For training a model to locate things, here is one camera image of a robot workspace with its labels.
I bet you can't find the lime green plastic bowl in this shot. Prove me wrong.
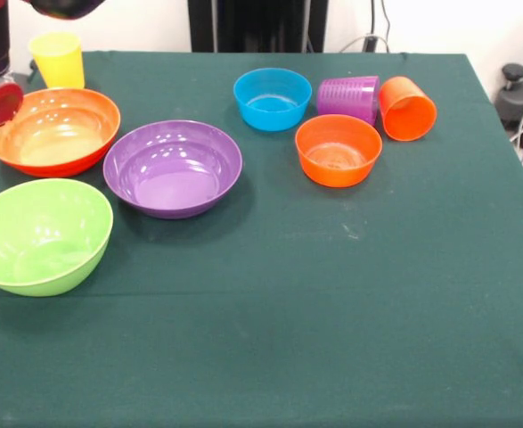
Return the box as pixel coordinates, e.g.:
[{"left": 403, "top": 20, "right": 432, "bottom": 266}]
[{"left": 0, "top": 177, "right": 114, "bottom": 298}]

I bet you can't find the small orange plastic bowl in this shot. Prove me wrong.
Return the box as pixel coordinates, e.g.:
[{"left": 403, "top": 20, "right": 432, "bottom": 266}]
[{"left": 294, "top": 113, "right": 384, "bottom": 189}]

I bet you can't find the grey cable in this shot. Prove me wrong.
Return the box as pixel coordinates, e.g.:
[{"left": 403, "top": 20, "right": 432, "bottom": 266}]
[{"left": 339, "top": 34, "right": 391, "bottom": 54}]

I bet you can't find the blue plastic bowl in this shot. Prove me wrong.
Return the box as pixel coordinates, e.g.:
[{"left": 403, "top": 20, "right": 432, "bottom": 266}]
[{"left": 233, "top": 67, "right": 314, "bottom": 133}]

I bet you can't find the wide orange plastic bowl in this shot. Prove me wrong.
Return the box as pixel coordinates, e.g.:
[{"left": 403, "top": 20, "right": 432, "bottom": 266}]
[{"left": 0, "top": 87, "right": 122, "bottom": 178}]

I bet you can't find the black stand with knob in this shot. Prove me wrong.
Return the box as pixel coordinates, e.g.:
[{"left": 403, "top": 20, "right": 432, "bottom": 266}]
[{"left": 494, "top": 63, "right": 523, "bottom": 130}]

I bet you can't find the black office chair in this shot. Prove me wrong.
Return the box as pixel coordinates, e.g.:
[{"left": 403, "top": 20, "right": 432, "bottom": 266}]
[{"left": 9, "top": 73, "right": 35, "bottom": 97}]

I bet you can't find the dark green tablecloth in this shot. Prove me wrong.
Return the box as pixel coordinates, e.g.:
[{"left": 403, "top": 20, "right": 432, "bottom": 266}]
[{"left": 0, "top": 49, "right": 523, "bottom": 428}]

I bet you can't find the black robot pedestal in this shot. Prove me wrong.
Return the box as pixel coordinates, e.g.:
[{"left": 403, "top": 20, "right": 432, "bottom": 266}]
[{"left": 188, "top": 0, "right": 329, "bottom": 54}]

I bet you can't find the purple plastic cup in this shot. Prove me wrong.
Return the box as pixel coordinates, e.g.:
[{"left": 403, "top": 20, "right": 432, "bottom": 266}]
[{"left": 317, "top": 74, "right": 380, "bottom": 128}]

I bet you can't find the yellow plastic cup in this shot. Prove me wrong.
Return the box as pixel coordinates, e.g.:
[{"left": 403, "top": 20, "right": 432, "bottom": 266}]
[{"left": 28, "top": 31, "right": 86, "bottom": 89}]

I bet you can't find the purple plastic bowl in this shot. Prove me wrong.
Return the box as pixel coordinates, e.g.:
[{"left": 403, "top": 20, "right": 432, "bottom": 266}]
[{"left": 102, "top": 119, "right": 244, "bottom": 220}]

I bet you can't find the orange plastic cup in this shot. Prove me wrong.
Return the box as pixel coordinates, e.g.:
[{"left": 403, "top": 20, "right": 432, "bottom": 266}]
[{"left": 378, "top": 76, "right": 438, "bottom": 143}]

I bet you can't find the black hanging cable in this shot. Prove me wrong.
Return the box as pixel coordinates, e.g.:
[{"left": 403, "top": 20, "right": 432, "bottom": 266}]
[{"left": 379, "top": 0, "right": 395, "bottom": 37}]

